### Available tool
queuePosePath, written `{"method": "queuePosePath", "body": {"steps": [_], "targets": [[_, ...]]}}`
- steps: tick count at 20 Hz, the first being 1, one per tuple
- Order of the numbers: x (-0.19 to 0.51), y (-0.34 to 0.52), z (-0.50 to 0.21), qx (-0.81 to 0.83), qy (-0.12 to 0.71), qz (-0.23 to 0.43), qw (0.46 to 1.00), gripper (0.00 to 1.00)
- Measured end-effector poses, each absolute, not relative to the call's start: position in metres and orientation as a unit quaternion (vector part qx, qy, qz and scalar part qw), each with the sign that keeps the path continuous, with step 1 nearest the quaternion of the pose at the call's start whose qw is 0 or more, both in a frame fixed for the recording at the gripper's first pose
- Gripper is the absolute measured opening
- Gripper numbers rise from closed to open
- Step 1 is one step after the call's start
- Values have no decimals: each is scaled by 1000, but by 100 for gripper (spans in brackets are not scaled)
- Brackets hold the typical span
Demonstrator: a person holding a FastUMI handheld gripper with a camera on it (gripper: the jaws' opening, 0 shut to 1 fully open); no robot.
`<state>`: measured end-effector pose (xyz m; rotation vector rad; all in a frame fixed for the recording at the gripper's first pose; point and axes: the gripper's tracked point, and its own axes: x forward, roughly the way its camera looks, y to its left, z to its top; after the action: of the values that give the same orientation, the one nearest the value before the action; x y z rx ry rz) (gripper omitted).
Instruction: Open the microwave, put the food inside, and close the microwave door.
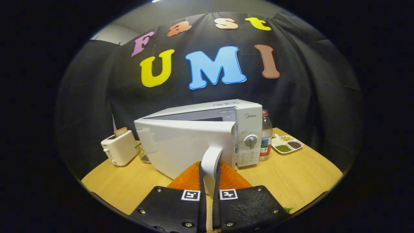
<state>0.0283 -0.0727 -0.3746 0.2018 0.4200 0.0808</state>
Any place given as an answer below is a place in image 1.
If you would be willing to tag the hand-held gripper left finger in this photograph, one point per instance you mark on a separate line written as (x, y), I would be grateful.
(202, 213)

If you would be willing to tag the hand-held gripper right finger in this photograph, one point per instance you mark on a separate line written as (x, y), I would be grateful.
(216, 213)

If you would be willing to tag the white microwave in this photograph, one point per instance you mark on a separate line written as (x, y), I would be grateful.
(181, 145)

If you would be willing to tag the clear water bottle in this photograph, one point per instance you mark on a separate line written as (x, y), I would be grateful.
(266, 136)

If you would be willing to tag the white divided bean dish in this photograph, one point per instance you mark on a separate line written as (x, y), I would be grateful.
(284, 148)

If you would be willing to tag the white toaster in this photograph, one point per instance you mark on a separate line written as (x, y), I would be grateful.
(121, 150)

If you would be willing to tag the toast slice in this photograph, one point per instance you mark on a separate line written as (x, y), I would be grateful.
(120, 131)

